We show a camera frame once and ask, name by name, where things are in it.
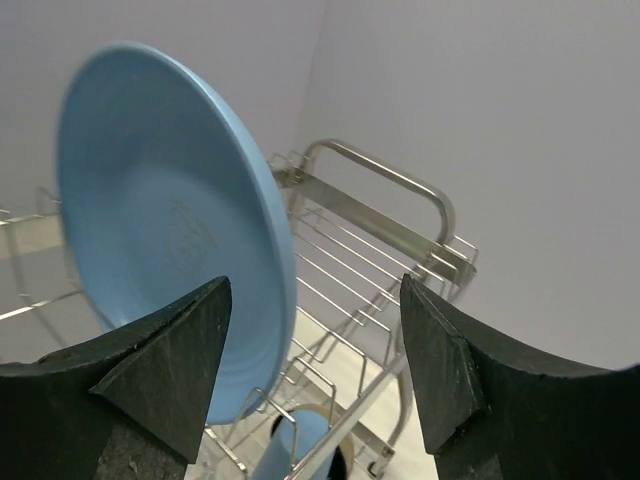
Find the steel two-tier dish rack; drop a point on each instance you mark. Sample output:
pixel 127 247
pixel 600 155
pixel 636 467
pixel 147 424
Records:
pixel 347 352

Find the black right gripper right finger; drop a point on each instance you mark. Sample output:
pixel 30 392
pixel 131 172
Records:
pixel 493 407

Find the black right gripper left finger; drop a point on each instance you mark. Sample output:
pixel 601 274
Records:
pixel 129 404

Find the black and tan bowl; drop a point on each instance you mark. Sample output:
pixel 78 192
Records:
pixel 337 465

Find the blue plastic plate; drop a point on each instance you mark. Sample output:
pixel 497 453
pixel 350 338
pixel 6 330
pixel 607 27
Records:
pixel 162 189

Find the blue plastic cup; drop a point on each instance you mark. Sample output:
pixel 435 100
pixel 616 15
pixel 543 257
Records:
pixel 296 434

